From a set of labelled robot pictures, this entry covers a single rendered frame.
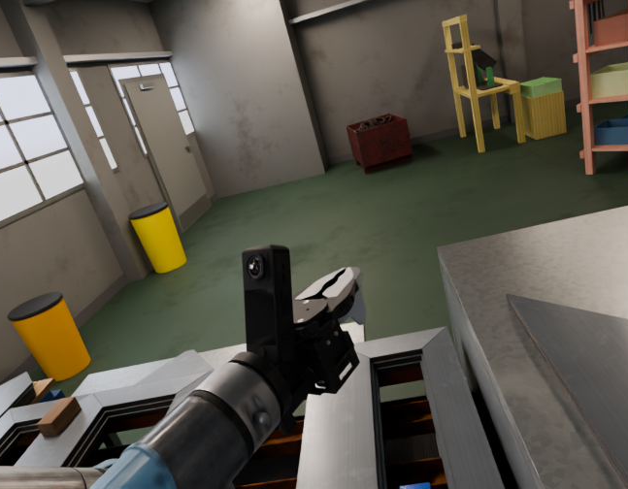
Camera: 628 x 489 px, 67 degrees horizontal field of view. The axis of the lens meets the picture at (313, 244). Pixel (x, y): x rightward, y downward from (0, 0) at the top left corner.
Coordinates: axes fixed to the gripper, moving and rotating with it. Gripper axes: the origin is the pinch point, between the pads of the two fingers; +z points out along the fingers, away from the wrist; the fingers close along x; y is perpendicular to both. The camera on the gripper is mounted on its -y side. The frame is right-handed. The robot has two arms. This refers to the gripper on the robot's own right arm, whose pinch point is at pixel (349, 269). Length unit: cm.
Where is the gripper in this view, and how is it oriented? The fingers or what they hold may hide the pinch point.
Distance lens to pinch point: 57.5
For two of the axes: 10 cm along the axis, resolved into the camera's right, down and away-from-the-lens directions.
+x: 7.5, -1.3, -6.4
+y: 3.7, 8.9, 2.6
